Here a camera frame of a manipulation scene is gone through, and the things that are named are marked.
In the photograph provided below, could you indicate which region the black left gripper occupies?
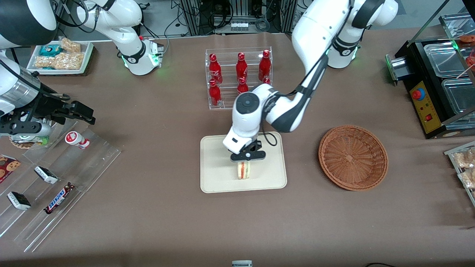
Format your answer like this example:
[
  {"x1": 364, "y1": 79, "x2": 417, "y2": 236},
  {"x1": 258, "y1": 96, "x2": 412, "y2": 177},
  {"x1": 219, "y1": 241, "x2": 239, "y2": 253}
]
[{"x1": 230, "y1": 139, "x2": 266, "y2": 168}]

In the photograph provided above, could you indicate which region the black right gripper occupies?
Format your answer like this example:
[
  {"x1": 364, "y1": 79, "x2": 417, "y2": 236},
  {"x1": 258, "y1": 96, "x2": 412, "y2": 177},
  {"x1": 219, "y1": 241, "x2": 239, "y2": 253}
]
[{"x1": 23, "y1": 93, "x2": 96, "y2": 126}]

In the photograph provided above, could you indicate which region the triangular sandwich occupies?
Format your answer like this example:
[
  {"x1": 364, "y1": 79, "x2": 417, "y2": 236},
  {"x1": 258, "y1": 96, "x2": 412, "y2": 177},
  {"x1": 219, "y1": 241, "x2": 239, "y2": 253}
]
[{"x1": 237, "y1": 161, "x2": 255, "y2": 180}]

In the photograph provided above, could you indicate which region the cream plastic tray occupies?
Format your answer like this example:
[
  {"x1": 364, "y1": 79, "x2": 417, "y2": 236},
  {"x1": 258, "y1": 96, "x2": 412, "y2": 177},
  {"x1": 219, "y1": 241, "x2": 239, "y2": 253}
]
[{"x1": 200, "y1": 131, "x2": 288, "y2": 194}]

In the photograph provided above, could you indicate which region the white rectangular snack tray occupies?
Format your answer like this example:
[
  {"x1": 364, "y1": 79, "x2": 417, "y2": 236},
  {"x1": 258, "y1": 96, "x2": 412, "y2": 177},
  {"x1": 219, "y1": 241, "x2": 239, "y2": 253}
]
[{"x1": 26, "y1": 40, "x2": 94, "y2": 76}]

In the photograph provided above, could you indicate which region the brown wicker basket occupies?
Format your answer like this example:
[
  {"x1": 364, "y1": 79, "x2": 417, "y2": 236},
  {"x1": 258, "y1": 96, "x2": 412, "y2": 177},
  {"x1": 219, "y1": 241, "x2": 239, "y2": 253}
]
[{"x1": 318, "y1": 125, "x2": 389, "y2": 192}]

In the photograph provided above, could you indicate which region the grey snack tray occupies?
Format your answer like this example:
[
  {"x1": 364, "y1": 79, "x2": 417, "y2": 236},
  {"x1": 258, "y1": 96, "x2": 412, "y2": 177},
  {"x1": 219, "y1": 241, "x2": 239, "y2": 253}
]
[{"x1": 444, "y1": 140, "x2": 475, "y2": 207}]

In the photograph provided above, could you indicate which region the white red yogurt bottle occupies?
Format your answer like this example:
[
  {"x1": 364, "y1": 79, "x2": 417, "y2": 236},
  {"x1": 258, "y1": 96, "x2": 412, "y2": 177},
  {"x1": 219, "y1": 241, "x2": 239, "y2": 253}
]
[{"x1": 65, "y1": 131, "x2": 91, "y2": 150}]

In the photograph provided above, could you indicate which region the large clear bag of snacks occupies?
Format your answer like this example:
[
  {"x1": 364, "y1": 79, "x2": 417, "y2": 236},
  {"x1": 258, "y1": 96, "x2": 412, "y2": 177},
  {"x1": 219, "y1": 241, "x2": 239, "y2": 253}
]
[{"x1": 35, "y1": 52, "x2": 85, "y2": 71}]

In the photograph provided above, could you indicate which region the clear acrylic stepped display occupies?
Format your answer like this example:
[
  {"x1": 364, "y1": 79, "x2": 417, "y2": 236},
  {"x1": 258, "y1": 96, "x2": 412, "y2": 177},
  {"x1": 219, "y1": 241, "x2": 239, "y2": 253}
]
[{"x1": 0, "y1": 118, "x2": 122, "y2": 253}]

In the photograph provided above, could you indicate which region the green white cup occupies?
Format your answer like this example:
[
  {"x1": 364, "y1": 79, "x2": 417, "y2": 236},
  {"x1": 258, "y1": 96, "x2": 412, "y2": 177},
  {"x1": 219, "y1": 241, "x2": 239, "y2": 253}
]
[{"x1": 10, "y1": 135, "x2": 50, "y2": 149}]

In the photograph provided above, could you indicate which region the small clear bag of snacks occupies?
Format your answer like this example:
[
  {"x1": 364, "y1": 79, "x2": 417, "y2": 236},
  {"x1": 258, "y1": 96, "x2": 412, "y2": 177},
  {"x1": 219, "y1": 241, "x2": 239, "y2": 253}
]
[{"x1": 60, "y1": 37, "x2": 82, "y2": 53}]

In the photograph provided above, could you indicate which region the black white snack bar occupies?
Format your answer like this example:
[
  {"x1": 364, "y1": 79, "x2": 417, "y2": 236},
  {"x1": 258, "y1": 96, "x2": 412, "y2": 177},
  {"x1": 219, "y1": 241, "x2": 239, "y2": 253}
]
[
  {"x1": 34, "y1": 166, "x2": 59, "y2": 185},
  {"x1": 7, "y1": 191, "x2": 32, "y2": 211}
]

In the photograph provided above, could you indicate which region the teal snack packet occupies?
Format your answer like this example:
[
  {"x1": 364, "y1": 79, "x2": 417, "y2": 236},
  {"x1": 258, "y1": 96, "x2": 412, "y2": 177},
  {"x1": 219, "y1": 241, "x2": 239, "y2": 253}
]
[{"x1": 39, "y1": 44, "x2": 61, "y2": 57}]

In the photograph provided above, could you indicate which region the clear acrylic bottle rack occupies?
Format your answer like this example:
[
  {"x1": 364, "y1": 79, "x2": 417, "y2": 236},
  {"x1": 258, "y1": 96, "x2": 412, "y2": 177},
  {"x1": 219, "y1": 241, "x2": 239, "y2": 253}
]
[{"x1": 205, "y1": 46, "x2": 273, "y2": 110}]

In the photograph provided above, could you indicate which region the snickers chocolate bar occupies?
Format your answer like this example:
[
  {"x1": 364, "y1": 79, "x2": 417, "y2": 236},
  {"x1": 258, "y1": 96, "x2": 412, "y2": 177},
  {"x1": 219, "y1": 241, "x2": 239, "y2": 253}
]
[{"x1": 43, "y1": 182, "x2": 76, "y2": 215}]

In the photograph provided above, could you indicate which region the red cookie pack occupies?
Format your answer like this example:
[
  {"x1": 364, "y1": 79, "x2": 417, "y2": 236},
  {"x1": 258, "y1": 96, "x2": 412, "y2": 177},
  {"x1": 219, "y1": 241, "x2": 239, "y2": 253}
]
[{"x1": 0, "y1": 155, "x2": 22, "y2": 184}]

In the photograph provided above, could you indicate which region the black food warmer machine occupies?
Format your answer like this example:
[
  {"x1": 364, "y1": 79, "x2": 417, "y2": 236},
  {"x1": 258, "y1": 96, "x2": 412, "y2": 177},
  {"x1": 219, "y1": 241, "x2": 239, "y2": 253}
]
[{"x1": 385, "y1": 13, "x2": 475, "y2": 140}]

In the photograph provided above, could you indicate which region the clear bag of pastries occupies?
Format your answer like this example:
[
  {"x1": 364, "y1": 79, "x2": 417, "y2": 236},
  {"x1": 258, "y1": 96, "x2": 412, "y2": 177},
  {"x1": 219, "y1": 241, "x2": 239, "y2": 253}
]
[
  {"x1": 457, "y1": 169, "x2": 475, "y2": 189},
  {"x1": 453, "y1": 148, "x2": 475, "y2": 169}
]

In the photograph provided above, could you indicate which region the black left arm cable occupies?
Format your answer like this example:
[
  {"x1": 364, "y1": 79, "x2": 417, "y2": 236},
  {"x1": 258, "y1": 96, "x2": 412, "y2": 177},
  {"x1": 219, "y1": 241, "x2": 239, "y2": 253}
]
[{"x1": 260, "y1": 22, "x2": 351, "y2": 147}]

